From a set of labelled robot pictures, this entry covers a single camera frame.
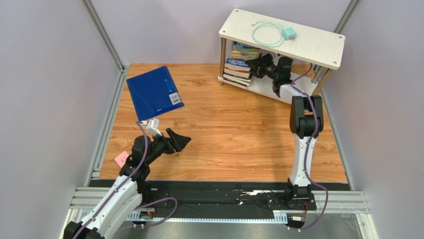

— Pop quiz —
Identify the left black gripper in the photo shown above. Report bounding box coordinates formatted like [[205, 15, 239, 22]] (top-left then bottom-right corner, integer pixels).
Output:
[[144, 128, 191, 165]]

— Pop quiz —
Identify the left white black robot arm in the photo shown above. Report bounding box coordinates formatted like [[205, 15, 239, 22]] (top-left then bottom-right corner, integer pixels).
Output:
[[63, 128, 192, 239]]

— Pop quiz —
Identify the white two-tier shelf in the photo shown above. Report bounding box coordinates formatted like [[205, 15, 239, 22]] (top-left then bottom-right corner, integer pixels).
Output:
[[219, 8, 346, 95]]

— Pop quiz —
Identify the orange 78-storey treehouse book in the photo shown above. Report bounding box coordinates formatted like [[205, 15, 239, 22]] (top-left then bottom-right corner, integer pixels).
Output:
[[224, 68, 251, 80]]

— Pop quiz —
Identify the pink cube power socket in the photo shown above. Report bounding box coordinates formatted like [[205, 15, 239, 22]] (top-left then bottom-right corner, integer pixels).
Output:
[[114, 151, 129, 168]]

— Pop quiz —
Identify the teal charger with cable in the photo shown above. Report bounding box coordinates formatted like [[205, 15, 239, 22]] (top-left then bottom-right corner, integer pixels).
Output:
[[251, 20, 298, 48]]

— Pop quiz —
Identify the blue treehouse book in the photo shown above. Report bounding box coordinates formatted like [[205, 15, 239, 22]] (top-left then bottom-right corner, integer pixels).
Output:
[[225, 42, 260, 71]]

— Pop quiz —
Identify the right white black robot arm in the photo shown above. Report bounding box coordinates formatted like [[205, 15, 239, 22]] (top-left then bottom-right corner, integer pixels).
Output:
[[245, 54, 323, 201]]

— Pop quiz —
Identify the blue file folder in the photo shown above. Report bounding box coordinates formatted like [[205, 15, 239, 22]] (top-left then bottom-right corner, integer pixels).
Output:
[[126, 66, 184, 121]]

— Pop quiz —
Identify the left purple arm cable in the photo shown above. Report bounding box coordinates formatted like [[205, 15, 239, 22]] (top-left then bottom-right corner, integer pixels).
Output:
[[71, 120, 178, 239]]

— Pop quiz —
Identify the three days to see book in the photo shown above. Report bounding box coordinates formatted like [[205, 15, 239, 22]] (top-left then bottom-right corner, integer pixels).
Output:
[[223, 74, 251, 86]]

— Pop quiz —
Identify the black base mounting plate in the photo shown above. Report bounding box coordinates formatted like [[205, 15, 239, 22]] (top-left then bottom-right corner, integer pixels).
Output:
[[148, 181, 317, 219]]

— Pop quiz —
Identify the nineteen eighty-four book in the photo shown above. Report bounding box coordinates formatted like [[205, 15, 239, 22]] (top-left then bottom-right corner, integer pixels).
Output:
[[222, 78, 248, 89]]

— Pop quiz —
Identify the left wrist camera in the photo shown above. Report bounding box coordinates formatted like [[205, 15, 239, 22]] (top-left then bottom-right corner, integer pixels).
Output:
[[146, 118, 162, 136]]

